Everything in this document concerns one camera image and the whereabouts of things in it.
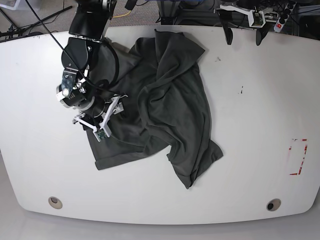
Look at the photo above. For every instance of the red tape marking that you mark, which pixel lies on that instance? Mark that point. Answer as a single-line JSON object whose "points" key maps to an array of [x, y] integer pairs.
{"points": [[296, 156]]}

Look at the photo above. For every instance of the left table grommet hole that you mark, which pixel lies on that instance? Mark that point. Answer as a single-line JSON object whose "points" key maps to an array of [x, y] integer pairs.
{"points": [[55, 203]]}

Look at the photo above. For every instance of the table grommet hole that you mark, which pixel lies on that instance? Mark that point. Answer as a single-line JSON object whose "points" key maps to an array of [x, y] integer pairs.
{"points": [[55, 203], [273, 205]]}

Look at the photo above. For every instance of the right table grommet hole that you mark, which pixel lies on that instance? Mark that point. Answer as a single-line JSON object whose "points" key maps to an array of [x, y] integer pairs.
{"points": [[273, 205]]}

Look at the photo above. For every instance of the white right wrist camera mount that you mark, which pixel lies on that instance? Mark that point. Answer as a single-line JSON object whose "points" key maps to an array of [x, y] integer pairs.
{"points": [[100, 128]]}

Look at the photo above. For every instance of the dark grey T-shirt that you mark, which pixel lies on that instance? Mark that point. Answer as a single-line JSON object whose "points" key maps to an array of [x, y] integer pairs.
{"points": [[165, 105]]}

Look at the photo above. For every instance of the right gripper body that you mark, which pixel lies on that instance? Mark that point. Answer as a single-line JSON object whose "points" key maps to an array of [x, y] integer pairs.
{"points": [[95, 107]]}

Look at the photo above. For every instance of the white power strip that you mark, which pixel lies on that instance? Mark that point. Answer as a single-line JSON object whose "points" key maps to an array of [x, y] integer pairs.
{"points": [[285, 14]]}

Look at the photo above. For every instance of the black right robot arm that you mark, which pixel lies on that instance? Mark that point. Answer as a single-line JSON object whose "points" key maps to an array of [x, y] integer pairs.
{"points": [[80, 57]]}

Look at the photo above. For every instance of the black tripod legs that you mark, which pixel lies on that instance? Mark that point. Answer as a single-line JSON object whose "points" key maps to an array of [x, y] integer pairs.
{"points": [[23, 23]]}

